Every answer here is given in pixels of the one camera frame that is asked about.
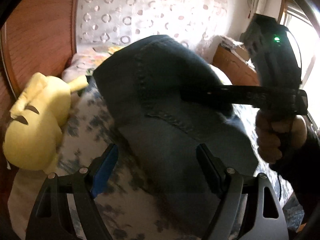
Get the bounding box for blue denim jeans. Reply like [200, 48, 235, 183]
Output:
[93, 35, 258, 237]

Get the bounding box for person's right hand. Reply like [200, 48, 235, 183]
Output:
[255, 110, 308, 164]

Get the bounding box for cardboard box on cabinet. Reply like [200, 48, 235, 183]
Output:
[235, 46, 250, 61]

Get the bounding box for brown wooden side cabinet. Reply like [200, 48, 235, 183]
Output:
[212, 45, 260, 86]

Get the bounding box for window with bright light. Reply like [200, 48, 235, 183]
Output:
[278, 0, 319, 128]

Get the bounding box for blue floral white sheet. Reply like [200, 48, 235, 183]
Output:
[53, 64, 295, 240]

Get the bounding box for stack of papers on cabinet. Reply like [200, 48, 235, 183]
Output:
[220, 35, 244, 50]

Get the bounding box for yellow Pikachu plush toy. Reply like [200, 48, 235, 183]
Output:
[2, 73, 88, 174]

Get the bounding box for pink circle patterned curtain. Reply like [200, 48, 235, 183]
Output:
[76, 0, 231, 51]

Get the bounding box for colourful floral bed blanket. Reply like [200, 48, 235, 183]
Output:
[61, 45, 124, 83]

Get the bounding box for brown wooden louvered wardrobe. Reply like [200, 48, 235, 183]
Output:
[0, 0, 82, 170]

